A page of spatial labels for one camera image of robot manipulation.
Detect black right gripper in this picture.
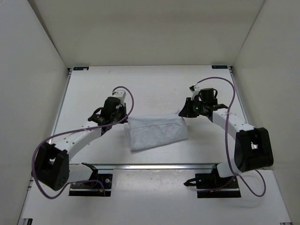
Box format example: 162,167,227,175
180,98,206,118

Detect white skirt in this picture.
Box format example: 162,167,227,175
124,112,188,151

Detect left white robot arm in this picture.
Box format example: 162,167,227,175
35,90,127,191

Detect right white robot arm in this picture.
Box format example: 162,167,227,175
179,86,274,188

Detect right blue table label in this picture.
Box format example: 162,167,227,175
211,65,228,69

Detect blue table label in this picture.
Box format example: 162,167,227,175
211,65,228,69
73,67,89,71

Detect left blue table label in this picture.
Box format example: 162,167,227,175
73,67,89,71

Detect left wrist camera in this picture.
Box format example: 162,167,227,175
112,90,127,106

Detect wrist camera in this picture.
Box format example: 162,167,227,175
189,85,200,101
112,90,127,106

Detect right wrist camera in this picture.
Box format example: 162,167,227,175
189,85,200,101

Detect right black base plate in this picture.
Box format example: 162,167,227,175
183,169,241,199

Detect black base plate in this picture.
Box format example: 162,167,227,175
183,169,241,199
68,163,113,197

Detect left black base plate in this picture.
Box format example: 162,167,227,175
68,163,113,197

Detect aluminium table frame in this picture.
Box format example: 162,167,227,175
22,66,292,225

